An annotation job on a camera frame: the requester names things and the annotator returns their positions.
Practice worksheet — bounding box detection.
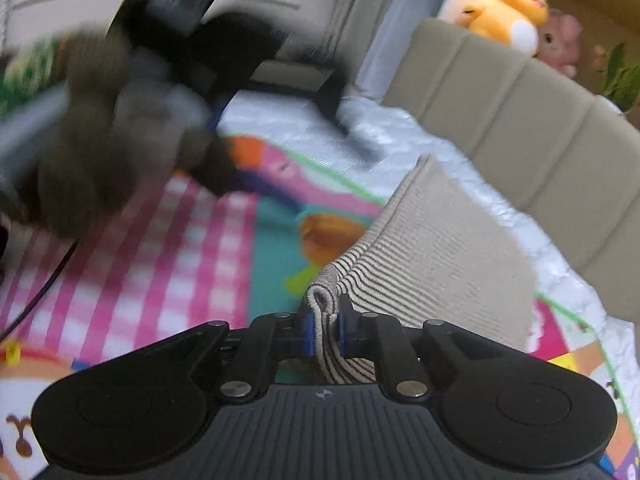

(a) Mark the beige striped knit garment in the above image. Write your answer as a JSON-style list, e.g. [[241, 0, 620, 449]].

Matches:
[[305, 155, 537, 385]]

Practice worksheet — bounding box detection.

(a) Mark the white quilted mattress cover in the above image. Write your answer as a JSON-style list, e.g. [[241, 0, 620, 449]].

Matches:
[[219, 92, 639, 419]]

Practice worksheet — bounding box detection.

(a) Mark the colourful cartoon play mat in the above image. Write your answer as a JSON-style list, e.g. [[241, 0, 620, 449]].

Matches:
[[0, 131, 640, 480]]

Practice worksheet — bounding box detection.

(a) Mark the grey curtain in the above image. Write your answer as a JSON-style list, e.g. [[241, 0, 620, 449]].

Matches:
[[326, 0, 444, 101]]

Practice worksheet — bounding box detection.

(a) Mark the beige padded headboard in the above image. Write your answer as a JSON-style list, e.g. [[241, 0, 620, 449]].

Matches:
[[383, 18, 639, 322]]

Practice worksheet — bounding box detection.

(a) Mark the yellow plush duck toy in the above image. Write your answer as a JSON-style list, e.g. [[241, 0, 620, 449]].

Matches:
[[456, 0, 549, 58]]

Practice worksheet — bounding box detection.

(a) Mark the pink plush toy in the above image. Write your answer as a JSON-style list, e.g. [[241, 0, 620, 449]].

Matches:
[[536, 9, 582, 79]]

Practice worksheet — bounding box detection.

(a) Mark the black cable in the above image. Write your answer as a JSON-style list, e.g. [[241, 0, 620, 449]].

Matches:
[[0, 236, 82, 344]]

